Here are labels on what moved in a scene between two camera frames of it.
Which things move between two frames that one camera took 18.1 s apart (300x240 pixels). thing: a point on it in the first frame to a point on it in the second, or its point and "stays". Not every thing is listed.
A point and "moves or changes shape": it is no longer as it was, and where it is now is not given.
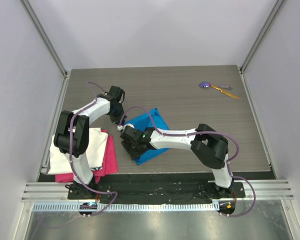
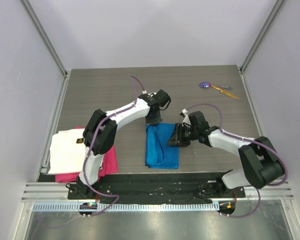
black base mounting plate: x=143 y=190 stays
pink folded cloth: x=110 y=163 stays
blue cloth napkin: x=151 y=119 moves or changes shape
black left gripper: x=117 y=120 to x=155 y=121
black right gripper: x=129 y=146 to x=179 y=135
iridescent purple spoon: x=204 y=84 stays
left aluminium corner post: x=44 y=36 stays
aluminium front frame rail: x=254 y=189 stays
